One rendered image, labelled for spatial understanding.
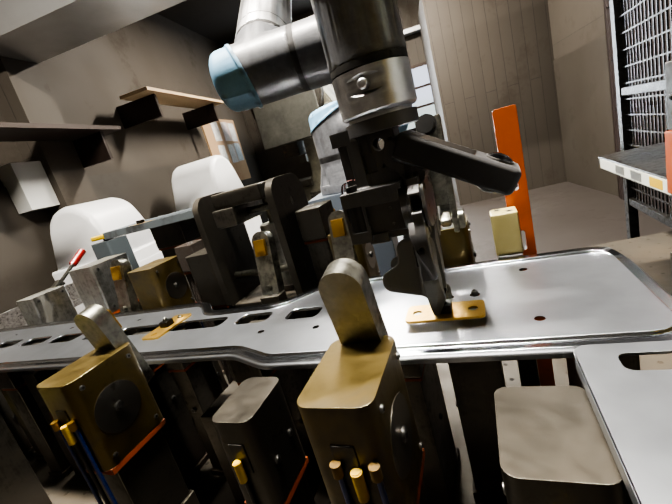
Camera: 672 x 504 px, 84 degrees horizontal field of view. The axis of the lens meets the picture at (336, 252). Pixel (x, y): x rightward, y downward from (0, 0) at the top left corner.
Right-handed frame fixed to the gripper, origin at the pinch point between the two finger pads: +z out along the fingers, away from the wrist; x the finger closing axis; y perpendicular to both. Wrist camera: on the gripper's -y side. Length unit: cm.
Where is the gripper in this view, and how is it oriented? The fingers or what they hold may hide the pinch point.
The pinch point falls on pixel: (442, 298)
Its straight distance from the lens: 42.8
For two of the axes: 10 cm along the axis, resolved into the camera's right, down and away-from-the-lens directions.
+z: 2.7, 9.3, 2.5
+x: -3.2, 3.3, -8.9
